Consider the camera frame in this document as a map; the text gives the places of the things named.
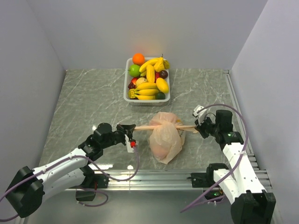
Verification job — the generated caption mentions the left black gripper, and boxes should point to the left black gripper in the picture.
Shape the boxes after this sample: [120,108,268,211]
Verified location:
[101,123,134,148]

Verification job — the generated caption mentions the translucent orange plastic bag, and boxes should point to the translucent orange plastic bag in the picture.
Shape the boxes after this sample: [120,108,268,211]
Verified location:
[135,112,198,164]

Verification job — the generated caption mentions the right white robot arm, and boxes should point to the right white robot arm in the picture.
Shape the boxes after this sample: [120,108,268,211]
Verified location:
[193,106,276,224]

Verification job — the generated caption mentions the fake small banana bunch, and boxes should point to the fake small banana bunch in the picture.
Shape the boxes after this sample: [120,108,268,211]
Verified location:
[128,83,159,100]

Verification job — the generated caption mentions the fake dark cherries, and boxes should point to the fake dark cherries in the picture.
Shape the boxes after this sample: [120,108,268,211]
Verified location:
[128,77,138,89]

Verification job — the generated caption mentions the fake dark green avocado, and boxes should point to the fake dark green avocado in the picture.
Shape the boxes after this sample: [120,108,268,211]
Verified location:
[155,92,166,100]

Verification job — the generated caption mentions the fake yellow mango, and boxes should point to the fake yellow mango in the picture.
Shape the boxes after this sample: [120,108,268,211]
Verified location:
[156,77,169,94]

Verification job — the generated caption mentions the fake green apple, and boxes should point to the fake green apple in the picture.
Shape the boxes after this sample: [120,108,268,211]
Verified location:
[128,64,141,77]

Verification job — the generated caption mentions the fake yellow corn cob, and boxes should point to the fake yellow corn cob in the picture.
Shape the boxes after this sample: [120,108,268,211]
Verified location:
[146,64,156,83]

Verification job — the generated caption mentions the fake dark plum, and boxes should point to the fake dark plum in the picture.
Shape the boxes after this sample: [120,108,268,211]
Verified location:
[159,70,168,79]

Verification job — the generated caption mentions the fake yellow pear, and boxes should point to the fake yellow pear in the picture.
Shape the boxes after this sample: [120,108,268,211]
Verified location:
[153,55,170,72]

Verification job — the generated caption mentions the fake orange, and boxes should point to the fake orange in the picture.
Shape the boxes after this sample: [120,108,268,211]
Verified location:
[132,53,146,66]

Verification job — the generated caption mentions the white plastic fruit tray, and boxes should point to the white plastic fruit tray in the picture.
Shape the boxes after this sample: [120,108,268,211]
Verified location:
[123,58,171,106]

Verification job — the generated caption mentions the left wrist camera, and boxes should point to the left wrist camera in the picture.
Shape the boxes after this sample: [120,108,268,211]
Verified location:
[125,134,136,153]

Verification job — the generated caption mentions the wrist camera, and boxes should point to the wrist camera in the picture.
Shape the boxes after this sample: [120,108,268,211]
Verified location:
[192,105,207,126]
[125,134,136,153]

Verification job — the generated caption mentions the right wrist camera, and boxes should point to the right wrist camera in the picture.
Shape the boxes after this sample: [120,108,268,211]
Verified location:
[192,105,207,126]

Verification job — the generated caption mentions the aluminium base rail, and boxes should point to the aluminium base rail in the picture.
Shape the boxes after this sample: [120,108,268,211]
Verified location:
[65,169,271,192]

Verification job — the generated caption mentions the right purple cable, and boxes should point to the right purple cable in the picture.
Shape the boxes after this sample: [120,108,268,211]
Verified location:
[180,104,249,213]

